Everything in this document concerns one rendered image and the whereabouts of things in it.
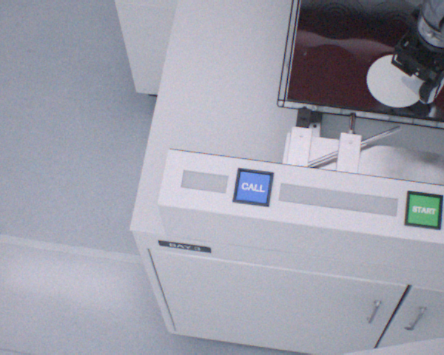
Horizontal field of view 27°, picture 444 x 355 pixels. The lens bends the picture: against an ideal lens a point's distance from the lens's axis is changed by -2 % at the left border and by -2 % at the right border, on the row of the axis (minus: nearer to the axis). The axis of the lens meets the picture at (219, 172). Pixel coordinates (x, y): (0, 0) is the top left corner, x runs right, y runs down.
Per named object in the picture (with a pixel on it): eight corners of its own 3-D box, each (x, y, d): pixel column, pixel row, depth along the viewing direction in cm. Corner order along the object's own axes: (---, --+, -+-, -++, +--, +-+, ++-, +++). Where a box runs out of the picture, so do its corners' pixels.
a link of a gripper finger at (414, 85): (403, 83, 156) (411, 56, 147) (432, 103, 154) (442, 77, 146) (392, 97, 155) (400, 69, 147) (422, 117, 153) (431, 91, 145)
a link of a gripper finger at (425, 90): (428, 83, 150) (438, 57, 142) (437, 89, 150) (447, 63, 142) (412, 103, 149) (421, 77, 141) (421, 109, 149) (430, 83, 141)
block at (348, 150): (339, 139, 155) (340, 132, 152) (360, 142, 155) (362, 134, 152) (334, 184, 152) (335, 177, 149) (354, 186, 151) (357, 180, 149)
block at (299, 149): (291, 133, 156) (291, 125, 153) (311, 135, 155) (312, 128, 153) (285, 177, 153) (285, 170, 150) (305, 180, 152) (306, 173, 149)
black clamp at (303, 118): (297, 112, 157) (298, 106, 154) (311, 115, 156) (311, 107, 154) (294, 132, 155) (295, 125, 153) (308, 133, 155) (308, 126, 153)
